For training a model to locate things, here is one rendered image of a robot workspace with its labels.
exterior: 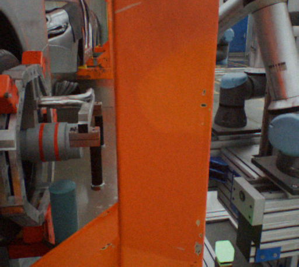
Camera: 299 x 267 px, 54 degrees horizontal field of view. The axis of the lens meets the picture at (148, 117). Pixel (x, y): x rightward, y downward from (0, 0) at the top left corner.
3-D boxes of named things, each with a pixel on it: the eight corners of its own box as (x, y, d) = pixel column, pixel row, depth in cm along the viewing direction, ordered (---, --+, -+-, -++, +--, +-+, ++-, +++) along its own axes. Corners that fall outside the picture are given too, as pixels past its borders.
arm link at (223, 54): (204, 64, 162) (205, 44, 159) (221, 63, 167) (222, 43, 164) (214, 65, 155) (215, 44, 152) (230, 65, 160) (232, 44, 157)
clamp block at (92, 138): (71, 142, 93) (70, 126, 92) (100, 141, 94) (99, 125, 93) (69, 148, 88) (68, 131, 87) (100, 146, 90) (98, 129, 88)
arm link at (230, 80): (213, 101, 140) (215, 72, 136) (235, 98, 146) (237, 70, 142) (230, 107, 130) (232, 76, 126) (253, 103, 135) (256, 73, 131)
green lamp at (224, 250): (214, 252, 86) (215, 241, 84) (228, 251, 86) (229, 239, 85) (219, 263, 82) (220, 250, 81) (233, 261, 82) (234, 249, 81)
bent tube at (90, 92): (45, 96, 121) (43, 70, 118) (93, 95, 123) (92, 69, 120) (35, 107, 104) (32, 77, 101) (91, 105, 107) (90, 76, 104)
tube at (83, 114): (34, 108, 102) (31, 78, 99) (91, 107, 104) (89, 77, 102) (20, 124, 85) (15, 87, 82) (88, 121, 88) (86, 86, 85)
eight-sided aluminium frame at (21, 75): (45, 176, 139) (32, 59, 124) (59, 175, 140) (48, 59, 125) (7, 262, 88) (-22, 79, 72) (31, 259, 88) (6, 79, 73)
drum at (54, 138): (28, 153, 115) (24, 118, 111) (84, 151, 117) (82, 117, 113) (18, 170, 101) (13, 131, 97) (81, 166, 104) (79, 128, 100)
